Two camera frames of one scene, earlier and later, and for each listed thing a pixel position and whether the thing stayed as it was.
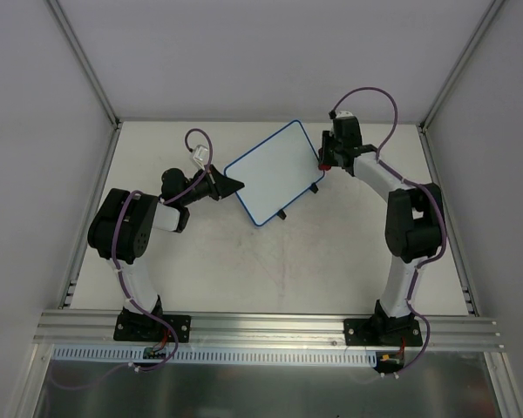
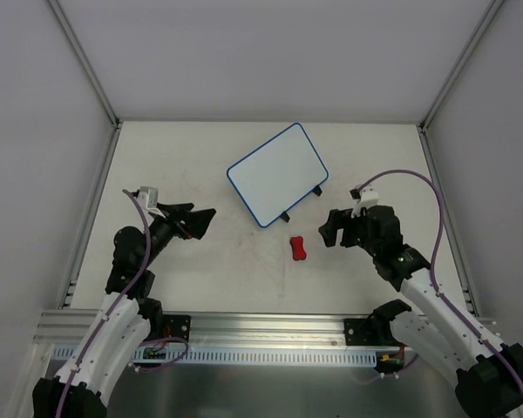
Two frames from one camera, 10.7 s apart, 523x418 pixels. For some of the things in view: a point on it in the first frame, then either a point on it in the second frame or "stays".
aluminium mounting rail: [60, 326] stays
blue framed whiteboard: [275, 172] stays
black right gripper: [329, 153] → [350, 231]
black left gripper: [214, 183] → [179, 220]
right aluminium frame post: [492, 10] stays
